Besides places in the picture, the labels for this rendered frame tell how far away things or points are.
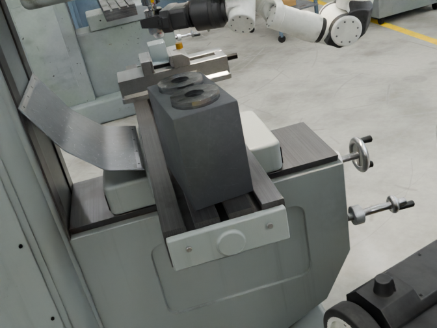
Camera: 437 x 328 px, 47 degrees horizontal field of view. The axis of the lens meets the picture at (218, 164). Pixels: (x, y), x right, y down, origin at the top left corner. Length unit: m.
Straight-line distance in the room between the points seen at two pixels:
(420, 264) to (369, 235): 1.08
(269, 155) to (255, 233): 0.50
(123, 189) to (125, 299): 0.36
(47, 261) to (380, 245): 1.51
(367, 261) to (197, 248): 1.47
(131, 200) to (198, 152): 0.52
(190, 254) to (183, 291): 0.65
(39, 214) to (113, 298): 0.36
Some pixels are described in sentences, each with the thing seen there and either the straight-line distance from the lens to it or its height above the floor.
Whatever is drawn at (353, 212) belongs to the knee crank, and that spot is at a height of 0.59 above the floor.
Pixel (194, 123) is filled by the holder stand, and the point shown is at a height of 1.15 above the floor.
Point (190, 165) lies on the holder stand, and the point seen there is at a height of 1.08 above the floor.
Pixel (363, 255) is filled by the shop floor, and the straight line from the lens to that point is 2.34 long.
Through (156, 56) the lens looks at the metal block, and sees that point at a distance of 1.59.
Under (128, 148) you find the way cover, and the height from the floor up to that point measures 0.92.
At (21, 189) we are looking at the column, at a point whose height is 0.96.
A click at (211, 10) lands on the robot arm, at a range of 1.27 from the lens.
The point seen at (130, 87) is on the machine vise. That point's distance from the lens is 1.58.
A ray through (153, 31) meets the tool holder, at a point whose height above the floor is 1.21.
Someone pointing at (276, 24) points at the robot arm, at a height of 1.18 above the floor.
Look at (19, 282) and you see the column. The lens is 1.42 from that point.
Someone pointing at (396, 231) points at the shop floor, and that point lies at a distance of 2.48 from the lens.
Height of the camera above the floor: 1.48
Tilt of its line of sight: 27 degrees down
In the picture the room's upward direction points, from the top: 12 degrees counter-clockwise
